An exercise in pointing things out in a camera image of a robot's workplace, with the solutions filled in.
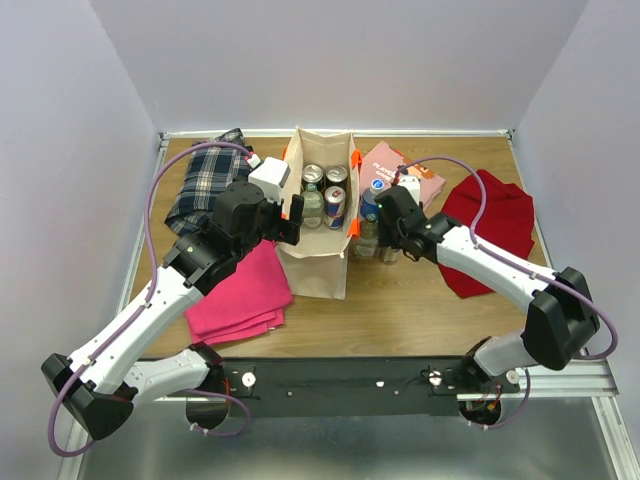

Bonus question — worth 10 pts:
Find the green cap glass bottle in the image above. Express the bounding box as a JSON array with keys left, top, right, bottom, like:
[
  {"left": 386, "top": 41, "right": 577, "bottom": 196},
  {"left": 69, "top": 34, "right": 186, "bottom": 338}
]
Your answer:
[
  {"left": 353, "top": 214, "right": 379, "bottom": 259},
  {"left": 302, "top": 183, "right": 325, "bottom": 230}
]

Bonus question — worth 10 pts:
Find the red can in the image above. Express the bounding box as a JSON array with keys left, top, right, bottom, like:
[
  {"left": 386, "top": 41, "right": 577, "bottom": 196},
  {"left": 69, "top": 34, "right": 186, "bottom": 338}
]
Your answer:
[
  {"left": 325, "top": 186, "right": 346, "bottom": 229},
  {"left": 379, "top": 246, "right": 400, "bottom": 265}
]

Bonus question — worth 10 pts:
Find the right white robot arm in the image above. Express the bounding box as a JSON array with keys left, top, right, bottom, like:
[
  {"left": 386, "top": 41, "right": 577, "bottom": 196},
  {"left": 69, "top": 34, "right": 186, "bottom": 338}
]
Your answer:
[{"left": 375, "top": 185, "right": 600, "bottom": 392}]

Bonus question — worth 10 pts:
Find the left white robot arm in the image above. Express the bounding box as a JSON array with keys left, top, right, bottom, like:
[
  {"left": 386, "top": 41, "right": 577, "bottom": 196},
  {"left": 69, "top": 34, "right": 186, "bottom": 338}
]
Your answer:
[{"left": 41, "top": 181, "right": 304, "bottom": 440}]

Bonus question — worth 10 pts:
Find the blue cap bottle on table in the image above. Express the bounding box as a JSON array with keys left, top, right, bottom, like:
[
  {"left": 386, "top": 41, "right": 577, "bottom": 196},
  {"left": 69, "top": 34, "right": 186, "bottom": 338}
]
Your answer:
[{"left": 359, "top": 178, "right": 390, "bottom": 221}]

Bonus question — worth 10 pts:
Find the silver can far right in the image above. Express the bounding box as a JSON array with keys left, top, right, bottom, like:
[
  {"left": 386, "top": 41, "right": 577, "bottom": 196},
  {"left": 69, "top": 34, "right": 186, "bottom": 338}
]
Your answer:
[{"left": 325, "top": 165, "right": 349, "bottom": 190}]

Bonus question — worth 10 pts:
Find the plaid navy shirt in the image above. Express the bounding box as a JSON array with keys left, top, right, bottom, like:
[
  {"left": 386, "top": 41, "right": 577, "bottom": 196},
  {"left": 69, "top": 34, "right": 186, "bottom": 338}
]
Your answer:
[{"left": 164, "top": 147, "right": 250, "bottom": 236}]

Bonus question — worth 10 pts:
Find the pink printed t-shirt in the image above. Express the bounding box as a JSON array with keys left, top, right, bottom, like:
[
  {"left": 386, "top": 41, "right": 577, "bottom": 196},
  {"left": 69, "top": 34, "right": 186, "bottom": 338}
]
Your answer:
[{"left": 359, "top": 140, "right": 447, "bottom": 206}]

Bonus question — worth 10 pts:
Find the magenta folded cloth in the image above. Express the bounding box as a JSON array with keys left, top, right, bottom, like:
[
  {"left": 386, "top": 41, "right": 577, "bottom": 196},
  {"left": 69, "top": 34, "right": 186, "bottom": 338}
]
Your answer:
[{"left": 185, "top": 240, "right": 293, "bottom": 345}]

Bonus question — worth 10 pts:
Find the red cloth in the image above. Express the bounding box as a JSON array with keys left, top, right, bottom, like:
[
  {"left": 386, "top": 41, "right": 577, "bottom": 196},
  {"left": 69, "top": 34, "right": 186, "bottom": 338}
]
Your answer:
[{"left": 437, "top": 168, "right": 536, "bottom": 300}]

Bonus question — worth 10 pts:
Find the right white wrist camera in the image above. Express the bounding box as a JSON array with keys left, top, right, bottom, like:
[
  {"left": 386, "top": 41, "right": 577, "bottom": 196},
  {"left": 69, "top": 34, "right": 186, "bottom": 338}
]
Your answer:
[{"left": 397, "top": 174, "right": 421, "bottom": 205}]

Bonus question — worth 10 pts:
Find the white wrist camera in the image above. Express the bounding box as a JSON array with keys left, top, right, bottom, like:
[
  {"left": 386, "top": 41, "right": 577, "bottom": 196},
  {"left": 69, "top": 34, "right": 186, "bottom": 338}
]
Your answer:
[
  {"left": 397, "top": 174, "right": 421, "bottom": 205},
  {"left": 247, "top": 154, "right": 290, "bottom": 205}
]

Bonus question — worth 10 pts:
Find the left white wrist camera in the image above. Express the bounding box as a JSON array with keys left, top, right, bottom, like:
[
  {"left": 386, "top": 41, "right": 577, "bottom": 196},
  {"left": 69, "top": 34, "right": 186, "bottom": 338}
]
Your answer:
[{"left": 247, "top": 154, "right": 290, "bottom": 205}]

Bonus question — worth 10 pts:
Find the aluminium frame rail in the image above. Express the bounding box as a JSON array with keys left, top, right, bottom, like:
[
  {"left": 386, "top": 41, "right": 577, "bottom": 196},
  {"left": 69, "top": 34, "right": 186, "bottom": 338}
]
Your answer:
[{"left": 457, "top": 357, "right": 619, "bottom": 401}]

